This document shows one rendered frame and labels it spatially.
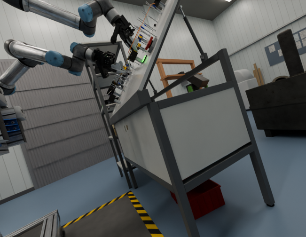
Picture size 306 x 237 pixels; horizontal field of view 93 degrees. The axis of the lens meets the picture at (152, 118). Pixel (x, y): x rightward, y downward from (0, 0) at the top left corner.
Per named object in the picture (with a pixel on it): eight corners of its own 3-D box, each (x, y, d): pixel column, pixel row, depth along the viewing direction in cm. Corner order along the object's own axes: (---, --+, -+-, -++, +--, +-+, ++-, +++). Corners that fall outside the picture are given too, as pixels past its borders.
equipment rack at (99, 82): (129, 189, 174) (81, 42, 173) (120, 176, 229) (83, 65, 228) (164, 171, 194) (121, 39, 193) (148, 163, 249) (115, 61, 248)
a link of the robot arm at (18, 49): (-8, 31, 85) (57, 46, 73) (14, 39, 95) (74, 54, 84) (-10, 51, 87) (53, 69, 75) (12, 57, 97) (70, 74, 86)
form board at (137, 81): (110, 120, 171) (109, 119, 171) (140, 51, 197) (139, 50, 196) (141, 91, 63) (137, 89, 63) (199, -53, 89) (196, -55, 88)
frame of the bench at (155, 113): (204, 274, 64) (149, 103, 64) (134, 188, 173) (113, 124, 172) (276, 204, 88) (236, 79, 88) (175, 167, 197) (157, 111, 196)
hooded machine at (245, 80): (234, 113, 498) (222, 75, 498) (243, 109, 531) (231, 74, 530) (256, 109, 439) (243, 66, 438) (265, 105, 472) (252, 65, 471)
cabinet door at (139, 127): (170, 186, 68) (145, 106, 67) (137, 165, 118) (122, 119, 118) (175, 183, 69) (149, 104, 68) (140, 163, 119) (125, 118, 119)
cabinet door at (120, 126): (137, 164, 118) (123, 119, 118) (124, 156, 169) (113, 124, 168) (140, 163, 119) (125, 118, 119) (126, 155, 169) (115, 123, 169)
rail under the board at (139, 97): (140, 105, 62) (136, 90, 62) (110, 125, 171) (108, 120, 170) (152, 102, 64) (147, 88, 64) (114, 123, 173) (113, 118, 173)
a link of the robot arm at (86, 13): (87, 30, 85) (101, 23, 89) (87, 16, 75) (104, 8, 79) (76, 19, 83) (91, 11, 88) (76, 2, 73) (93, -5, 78)
